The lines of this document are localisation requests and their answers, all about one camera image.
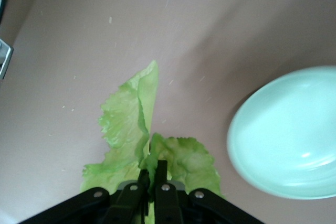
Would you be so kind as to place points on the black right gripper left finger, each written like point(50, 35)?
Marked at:
point(105, 208)

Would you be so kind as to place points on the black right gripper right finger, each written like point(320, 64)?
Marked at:
point(178, 208)

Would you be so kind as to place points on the green lettuce leaf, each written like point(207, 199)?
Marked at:
point(126, 119)

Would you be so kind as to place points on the mint green plate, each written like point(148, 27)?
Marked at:
point(283, 134)

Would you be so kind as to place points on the aluminium table frame rail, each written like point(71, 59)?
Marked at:
point(5, 58)

